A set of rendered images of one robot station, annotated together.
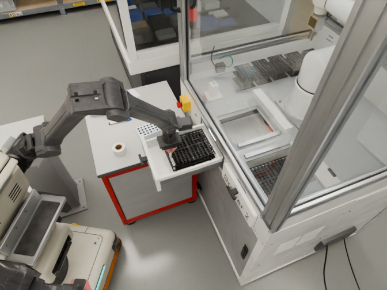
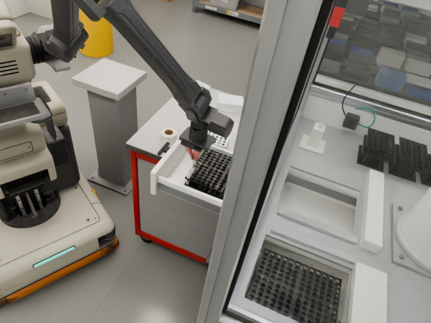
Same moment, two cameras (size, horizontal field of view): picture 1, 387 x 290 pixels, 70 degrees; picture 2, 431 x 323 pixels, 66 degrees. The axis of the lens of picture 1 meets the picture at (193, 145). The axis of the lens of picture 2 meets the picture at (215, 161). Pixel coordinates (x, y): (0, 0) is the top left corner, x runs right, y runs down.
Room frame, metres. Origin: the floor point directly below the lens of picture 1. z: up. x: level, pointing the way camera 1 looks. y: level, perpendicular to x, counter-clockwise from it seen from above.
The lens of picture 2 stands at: (0.18, -0.44, 1.71)
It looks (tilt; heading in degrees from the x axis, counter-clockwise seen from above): 42 degrees down; 37
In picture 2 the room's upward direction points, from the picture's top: 10 degrees clockwise
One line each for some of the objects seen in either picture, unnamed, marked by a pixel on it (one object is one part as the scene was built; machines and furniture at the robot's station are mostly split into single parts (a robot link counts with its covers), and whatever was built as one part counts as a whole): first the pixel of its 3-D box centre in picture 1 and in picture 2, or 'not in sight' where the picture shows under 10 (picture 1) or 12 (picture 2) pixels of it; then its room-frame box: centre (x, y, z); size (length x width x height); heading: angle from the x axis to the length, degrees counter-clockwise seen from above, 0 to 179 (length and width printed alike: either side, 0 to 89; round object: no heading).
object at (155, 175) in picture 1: (150, 161); (172, 158); (0.79, 0.21, 0.87); 0.29 x 0.02 x 0.11; 22
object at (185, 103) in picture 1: (184, 103); not in sight; (1.21, 0.05, 0.88); 0.07 x 0.05 x 0.07; 22
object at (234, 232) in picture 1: (274, 172); not in sight; (1.04, -0.55, 0.40); 1.03 x 0.95 x 0.80; 22
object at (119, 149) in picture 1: (119, 149); (169, 136); (0.94, 0.41, 0.78); 0.07 x 0.07 x 0.04
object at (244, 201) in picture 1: (238, 193); not in sight; (0.61, -0.20, 0.87); 0.29 x 0.02 x 0.11; 22
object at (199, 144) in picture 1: (188, 150); (223, 179); (0.86, 0.03, 0.87); 0.22 x 0.18 x 0.06; 112
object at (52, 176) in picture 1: (46, 172); (115, 130); (1.05, 1.01, 0.38); 0.30 x 0.30 x 0.76; 22
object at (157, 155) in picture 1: (189, 150); (226, 181); (0.87, 0.02, 0.86); 0.40 x 0.26 x 0.06; 112
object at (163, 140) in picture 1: (169, 136); (198, 132); (0.79, 0.11, 1.06); 0.10 x 0.07 x 0.07; 109
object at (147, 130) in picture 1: (148, 131); (213, 140); (1.07, 0.26, 0.78); 0.12 x 0.08 x 0.04; 118
